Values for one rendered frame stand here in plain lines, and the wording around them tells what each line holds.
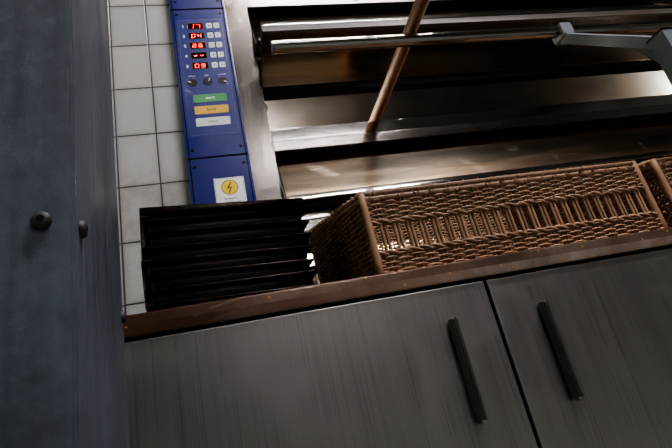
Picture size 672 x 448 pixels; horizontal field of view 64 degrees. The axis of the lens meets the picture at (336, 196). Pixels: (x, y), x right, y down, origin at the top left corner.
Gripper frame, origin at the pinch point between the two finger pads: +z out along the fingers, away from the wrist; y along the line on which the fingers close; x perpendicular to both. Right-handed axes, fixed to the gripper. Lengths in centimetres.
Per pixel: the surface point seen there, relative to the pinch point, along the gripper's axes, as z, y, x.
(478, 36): 15.7, 4.2, -18.2
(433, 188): -13.1, 46.8, -5.3
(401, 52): -0.4, 1.2, -25.9
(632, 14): 89, -20, -41
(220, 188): -46, 19, -52
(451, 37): 8.8, 4.1, -18.1
